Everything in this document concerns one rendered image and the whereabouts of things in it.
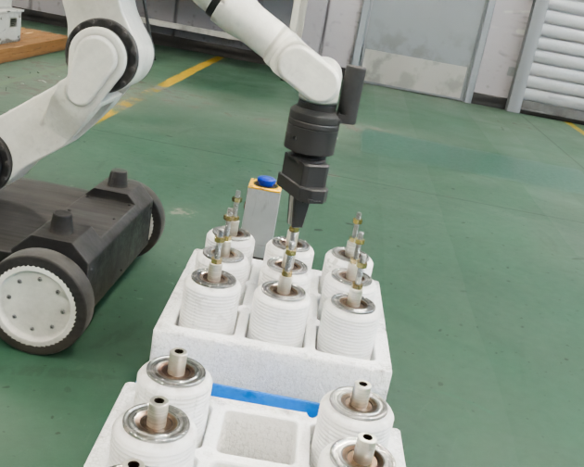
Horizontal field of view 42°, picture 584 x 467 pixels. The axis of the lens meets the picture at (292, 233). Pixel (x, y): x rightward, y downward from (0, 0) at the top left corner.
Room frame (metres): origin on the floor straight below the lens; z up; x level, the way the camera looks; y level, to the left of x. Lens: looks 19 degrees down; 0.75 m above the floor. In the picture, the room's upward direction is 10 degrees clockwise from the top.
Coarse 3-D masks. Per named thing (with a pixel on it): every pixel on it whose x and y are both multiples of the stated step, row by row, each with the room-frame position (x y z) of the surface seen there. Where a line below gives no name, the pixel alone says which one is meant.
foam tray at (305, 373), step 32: (192, 256) 1.44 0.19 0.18; (160, 320) 1.13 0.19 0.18; (384, 320) 1.30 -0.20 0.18; (160, 352) 1.10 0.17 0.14; (192, 352) 1.10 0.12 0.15; (224, 352) 1.10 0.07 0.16; (256, 352) 1.10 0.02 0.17; (288, 352) 1.10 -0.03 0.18; (320, 352) 1.12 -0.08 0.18; (384, 352) 1.16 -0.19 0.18; (224, 384) 1.10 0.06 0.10; (256, 384) 1.10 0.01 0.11; (288, 384) 1.10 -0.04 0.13; (320, 384) 1.10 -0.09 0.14; (352, 384) 1.10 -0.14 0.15; (384, 384) 1.10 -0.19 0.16
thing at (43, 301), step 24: (0, 264) 1.26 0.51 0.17; (24, 264) 1.25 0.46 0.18; (48, 264) 1.25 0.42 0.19; (72, 264) 1.28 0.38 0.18; (0, 288) 1.26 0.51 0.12; (24, 288) 1.27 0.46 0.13; (48, 288) 1.26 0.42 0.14; (72, 288) 1.25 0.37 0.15; (0, 312) 1.26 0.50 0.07; (24, 312) 1.27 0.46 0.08; (48, 312) 1.26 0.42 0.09; (72, 312) 1.25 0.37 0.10; (0, 336) 1.26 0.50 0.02; (24, 336) 1.26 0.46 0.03; (48, 336) 1.26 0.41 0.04; (72, 336) 1.25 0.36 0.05
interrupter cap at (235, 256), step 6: (210, 246) 1.31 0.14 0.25; (204, 252) 1.28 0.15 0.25; (210, 252) 1.29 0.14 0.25; (234, 252) 1.31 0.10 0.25; (240, 252) 1.31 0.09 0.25; (210, 258) 1.26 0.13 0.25; (222, 258) 1.27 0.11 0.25; (228, 258) 1.28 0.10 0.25; (234, 258) 1.28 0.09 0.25; (240, 258) 1.28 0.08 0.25
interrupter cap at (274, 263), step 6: (276, 258) 1.32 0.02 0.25; (282, 258) 1.32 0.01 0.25; (270, 264) 1.28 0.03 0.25; (276, 264) 1.29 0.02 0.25; (294, 264) 1.31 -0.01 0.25; (300, 264) 1.31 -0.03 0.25; (276, 270) 1.26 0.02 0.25; (294, 270) 1.28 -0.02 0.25; (300, 270) 1.28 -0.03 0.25; (306, 270) 1.28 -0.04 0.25
